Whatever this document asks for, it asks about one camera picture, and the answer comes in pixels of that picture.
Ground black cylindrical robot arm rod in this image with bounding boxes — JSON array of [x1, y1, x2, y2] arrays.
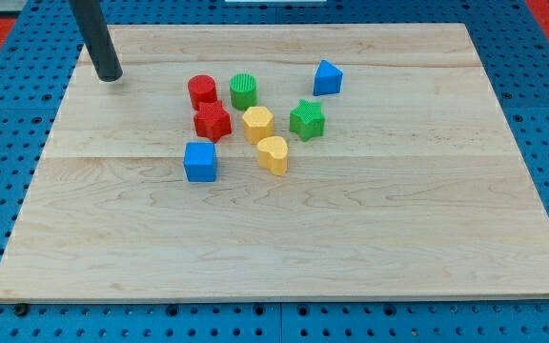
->
[[69, 0, 123, 82]]

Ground light wooden board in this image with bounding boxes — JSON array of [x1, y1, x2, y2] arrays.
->
[[0, 23, 549, 304]]

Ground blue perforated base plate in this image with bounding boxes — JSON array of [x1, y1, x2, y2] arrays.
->
[[0, 1, 549, 342]]

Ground yellow heart block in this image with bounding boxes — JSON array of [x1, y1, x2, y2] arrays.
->
[[256, 136, 289, 176]]

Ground green cylinder block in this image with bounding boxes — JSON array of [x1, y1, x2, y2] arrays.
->
[[229, 73, 257, 111]]

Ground red cylinder block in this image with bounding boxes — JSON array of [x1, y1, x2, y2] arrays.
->
[[187, 74, 218, 111]]

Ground red star block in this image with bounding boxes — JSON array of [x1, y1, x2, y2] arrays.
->
[[193, 100, 232, 143]]

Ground blue triangular prism block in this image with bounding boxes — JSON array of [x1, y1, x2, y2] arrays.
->
[[313, 60, 344, 96]]

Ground green star block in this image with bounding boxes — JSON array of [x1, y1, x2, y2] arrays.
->
[[290, 99, 325, 142]]

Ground yellow hexagon block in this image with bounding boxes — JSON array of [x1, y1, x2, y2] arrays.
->
[[242, 107, 275, 145]]

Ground blue cube block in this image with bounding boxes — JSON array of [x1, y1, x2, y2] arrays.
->
[[183, 142, 217, 182]]

